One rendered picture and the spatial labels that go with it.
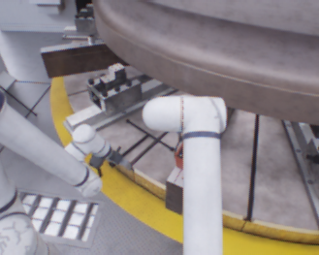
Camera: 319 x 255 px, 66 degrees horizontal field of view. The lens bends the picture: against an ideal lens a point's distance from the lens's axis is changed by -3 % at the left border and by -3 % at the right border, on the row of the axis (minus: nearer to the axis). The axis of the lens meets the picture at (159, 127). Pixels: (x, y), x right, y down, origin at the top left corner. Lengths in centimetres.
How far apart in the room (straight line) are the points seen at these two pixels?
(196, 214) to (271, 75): 143
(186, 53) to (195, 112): 135
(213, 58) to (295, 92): 64
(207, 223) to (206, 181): 12
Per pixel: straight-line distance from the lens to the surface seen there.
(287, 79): 202
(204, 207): 76
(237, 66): 201
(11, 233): 99
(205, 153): 77
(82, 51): 348
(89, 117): 260
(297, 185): 246
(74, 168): 88
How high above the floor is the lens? 212
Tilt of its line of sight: 44 degrees down
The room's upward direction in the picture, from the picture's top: straight up
